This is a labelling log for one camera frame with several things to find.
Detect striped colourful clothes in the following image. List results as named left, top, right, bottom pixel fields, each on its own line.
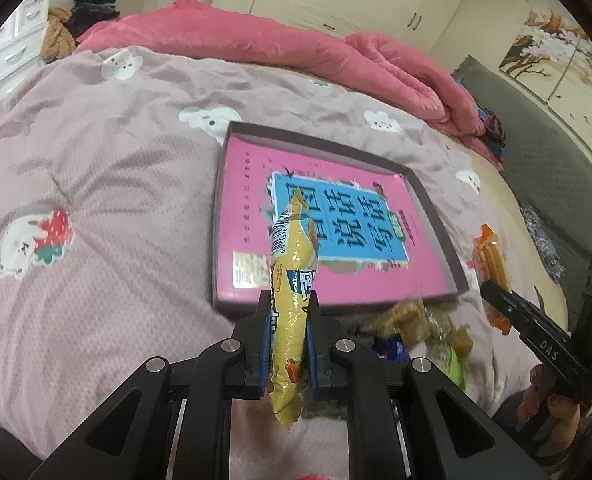
left=476, top=102, right=505, bottom=162

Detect white drawer cabinet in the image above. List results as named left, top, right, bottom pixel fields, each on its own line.
left=0, top=0, right=49, bottom=97

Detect clear fried snack bag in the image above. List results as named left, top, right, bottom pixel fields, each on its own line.
left=361, top=300, right=430, bottom=349

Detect dark cardboard box tray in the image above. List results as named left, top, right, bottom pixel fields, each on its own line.
left=210, top=120, right=471, bottom=317

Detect pink book blue title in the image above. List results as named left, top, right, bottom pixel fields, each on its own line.
left=217, top=136, right=452, bottom=307

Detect floral wall painting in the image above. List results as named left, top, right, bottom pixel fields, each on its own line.
left=499, top=6, right=592, bottom=151

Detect mauve patterned bedsheet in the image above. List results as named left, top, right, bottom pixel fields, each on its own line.
left=0, top=47, right=564, bottom=458

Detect right hand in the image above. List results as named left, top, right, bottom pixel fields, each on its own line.
left=516, top=364, right=592, bottom=458

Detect green pastry packet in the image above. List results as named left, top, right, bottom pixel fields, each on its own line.
left=425, top=307, right=474, bottom=390

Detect blue snack packet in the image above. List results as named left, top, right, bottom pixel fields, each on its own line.
left=372, top=334, right=410, bottom=364

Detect yellow snack packet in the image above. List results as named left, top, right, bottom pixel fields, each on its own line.
left=268, top=190, right=319, bottom=429

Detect brown fuzzy blanket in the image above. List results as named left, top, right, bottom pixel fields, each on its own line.
left=41, top=6, right=76, bottom=64

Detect pink folded quilt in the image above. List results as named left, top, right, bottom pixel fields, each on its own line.
left=78, top=0, right=503, bottom=170

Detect dark folded clothes pile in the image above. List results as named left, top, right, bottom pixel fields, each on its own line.
left=66, top=0, right=120, bottom=39

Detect grey padded headboard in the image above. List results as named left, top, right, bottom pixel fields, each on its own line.
left=452, top=55, right=592, bottom=320

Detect grey patterned cloth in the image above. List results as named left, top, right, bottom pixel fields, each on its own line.
left=520, top=205, right=565, bottom=283

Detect orange rice cracker packet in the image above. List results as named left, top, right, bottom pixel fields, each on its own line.
left=473, top=223, right=512, bottom=336

